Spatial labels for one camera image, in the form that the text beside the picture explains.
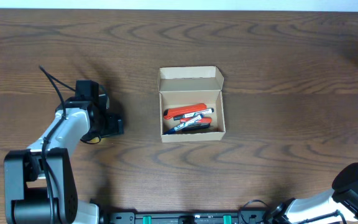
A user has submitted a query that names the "cardboard box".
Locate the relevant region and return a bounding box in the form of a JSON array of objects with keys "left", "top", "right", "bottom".
[{"left": 157, "top": 66, "right": 226, "bottom": 142}]

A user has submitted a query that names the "red and black stapler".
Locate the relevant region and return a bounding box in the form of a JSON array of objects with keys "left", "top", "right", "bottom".
[{"left": 182, "top": 117, "right": 212, "bottom": 132}]

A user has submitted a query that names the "yellow tape roll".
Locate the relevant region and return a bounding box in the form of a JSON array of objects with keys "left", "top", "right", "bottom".
[{"left": 85, "top": 137, "right": 101, "bottom": 144}]

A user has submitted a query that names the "red utility knife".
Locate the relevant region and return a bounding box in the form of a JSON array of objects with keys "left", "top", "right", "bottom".
[{"left": 163, "top": 103, "right": 207, "bottom": 119}]

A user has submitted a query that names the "blue whiteboard marker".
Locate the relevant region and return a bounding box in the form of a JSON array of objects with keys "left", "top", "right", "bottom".
[{"left": 164, "top": 114, "right": 203, "bottom": 134}]

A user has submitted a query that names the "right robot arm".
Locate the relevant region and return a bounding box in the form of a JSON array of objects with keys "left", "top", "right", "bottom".
[{"left": 266, "top": 162, "right": 358, "bottom": 223}]

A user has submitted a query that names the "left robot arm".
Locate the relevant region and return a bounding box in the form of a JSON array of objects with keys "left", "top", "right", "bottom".
[{"left": 4, "top": 94, "right": 123, "bottom": 224}]

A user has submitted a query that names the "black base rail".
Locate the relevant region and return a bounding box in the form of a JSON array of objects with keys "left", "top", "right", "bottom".
[{"left": 109, "top": 209, "right": 290, "bottom": 224}]

